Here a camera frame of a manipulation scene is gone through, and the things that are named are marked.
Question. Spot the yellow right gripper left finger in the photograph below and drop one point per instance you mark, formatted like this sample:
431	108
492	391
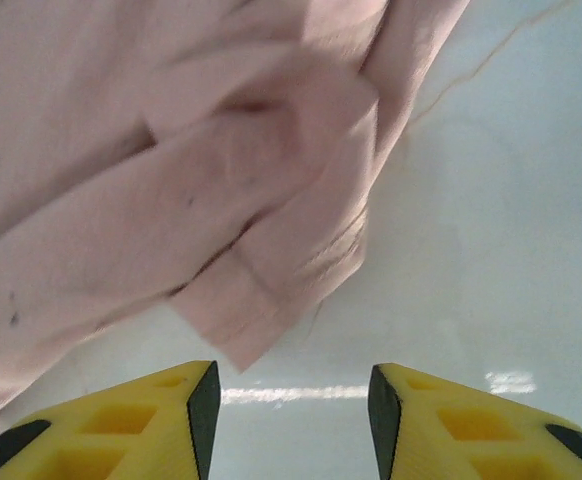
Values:
121	430

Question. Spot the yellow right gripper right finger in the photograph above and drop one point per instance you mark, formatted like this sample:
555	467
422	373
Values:
471	435

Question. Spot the pink t-shirt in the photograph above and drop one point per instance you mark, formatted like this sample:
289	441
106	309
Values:
171	175

